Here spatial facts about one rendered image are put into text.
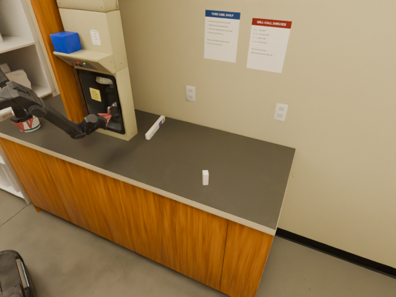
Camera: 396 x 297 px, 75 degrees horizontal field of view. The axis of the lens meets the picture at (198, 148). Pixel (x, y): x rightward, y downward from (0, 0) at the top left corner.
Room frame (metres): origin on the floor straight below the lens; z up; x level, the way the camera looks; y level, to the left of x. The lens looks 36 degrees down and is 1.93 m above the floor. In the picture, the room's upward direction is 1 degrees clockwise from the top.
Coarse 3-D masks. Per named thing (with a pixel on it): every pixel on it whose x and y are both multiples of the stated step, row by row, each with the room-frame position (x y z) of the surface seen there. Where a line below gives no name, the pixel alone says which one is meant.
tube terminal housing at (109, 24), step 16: (64, 16) 1.54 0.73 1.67; (80, 16) 1.49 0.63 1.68; (96, 16) 1.45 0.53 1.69; (112, 16) 1.46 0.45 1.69; (80, 32) 1.50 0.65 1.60; (112, 32) 1.44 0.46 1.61; (96, 48) 1.47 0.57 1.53; (112, 48) 1.42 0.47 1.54; (128, 80) 1.51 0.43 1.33; (128, 96) 1.49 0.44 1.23; (128, 112) 1.47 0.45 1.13; (128, 128) 1.44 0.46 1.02
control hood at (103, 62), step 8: (64, 56) 1.41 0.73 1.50; (72, 56) 1.38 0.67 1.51; (80, 56) 1.38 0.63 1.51; (88, 56) 1.38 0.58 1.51; (96, 56) 1.38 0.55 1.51; (104, 56) 1.38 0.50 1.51; (112, 56) 1.41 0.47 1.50; (96, 64) 1.36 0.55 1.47; (104, 64) 1.35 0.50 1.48; (112, 64) 1.40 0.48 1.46; (112, 72) 1.40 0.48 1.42
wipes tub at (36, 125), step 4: (12, 112) 1.52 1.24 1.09; (28, 120) 1.52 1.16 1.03; (36, 120) 1.56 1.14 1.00; (24, 124) 1.50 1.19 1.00; (32, 124) 1.53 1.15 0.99; (36, 124) 1.55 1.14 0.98; (24, 128) 1.50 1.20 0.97; (28, 128) 1.51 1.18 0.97; (32, 128) 1.52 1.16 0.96; (36, 128) 1.54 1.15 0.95
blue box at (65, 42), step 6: (54, 36) 1.43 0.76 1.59; (60, 36) 1.42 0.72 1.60; (66, 36) 1.42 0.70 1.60; (72, 36) 1.46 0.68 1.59; (78, 36) 1.50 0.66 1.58; (54, 42) 1.44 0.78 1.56; (60, 42) 1.42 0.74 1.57; (66, 42) 1.41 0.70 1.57; (72, 42) 1.45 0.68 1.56; (78, 42) 1.49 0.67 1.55; (54, 48) 1.45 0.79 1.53; (60, 48) 1.43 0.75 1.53; (66, 48) 1.41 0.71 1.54; (72, 48) 1.44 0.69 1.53; (78, 48) 1.48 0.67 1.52
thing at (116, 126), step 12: (84, 72) 1.50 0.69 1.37; (96, 72) 1.47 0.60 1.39; (84, 84) 1.51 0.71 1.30; (96, 84) 1.47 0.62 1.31; (108, 84) 1.43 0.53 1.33; (84, 96) 1.53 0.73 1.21; (108, 96) 1.44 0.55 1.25; (96, 108) 1.49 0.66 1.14; (120, 108) 1.42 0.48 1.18; (120, 120) 1.42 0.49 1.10; (120, 132) 1.43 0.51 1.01
